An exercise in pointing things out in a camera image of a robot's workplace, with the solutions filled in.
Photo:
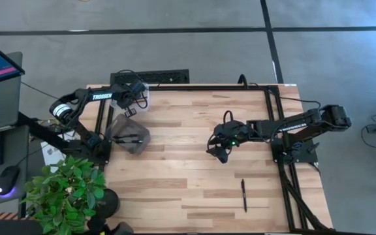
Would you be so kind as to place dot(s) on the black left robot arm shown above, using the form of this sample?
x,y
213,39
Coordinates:
x,y
77,101

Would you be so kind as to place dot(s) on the black floor vent grille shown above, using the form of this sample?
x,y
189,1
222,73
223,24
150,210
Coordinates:
x,y
165,77

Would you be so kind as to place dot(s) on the white printed paper sheet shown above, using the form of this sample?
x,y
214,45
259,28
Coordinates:
x,y
52,155

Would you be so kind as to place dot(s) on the black plant pot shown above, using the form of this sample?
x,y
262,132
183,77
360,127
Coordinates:
x,y
111,202

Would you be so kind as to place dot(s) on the black diagonal strut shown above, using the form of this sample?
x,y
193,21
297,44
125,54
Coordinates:
x,y
41,132

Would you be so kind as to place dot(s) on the green leafy plant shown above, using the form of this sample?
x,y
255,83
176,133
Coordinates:
x,y
64,196

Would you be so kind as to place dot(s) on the smoky grey plastic bin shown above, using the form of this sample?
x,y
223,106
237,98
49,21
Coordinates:
x,y
132,127

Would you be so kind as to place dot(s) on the black computer mouse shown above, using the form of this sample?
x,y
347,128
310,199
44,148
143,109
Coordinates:
x,y
6,179

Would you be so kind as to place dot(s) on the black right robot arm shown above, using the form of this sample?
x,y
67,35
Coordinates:
x,y
305,125

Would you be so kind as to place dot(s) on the black aluminium table frame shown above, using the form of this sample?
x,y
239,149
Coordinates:
x,y
207,88

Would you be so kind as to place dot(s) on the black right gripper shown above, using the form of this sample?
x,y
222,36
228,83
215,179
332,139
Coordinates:
x,y
230,134

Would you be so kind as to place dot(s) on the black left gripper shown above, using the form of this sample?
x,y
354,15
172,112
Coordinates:
x,y
132,93

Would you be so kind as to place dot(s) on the slim black click pen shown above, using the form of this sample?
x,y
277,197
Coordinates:
x,y
243,196

